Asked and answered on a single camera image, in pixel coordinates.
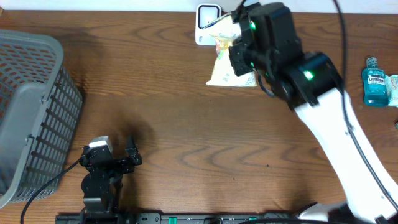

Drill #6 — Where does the white yellow snack bag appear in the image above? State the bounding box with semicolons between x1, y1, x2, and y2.
204;14;257;87

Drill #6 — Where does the teal mouthwash bottle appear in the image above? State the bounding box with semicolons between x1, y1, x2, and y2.
361;57;389;107

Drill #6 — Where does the mint green wipes pack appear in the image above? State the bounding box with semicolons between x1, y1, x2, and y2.
385;75;398;107

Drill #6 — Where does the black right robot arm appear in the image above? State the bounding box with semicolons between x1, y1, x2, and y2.
229;2;397;223

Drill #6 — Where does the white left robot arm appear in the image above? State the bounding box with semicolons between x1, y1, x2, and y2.
79;136;142;223

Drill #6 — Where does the white barcode scanner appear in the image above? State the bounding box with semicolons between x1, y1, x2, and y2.
195;3;222;46

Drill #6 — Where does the grey plastic basket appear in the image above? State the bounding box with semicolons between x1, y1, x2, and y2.
1;30;83;207

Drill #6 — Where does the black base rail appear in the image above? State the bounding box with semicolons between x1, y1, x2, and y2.
54;212;308;224

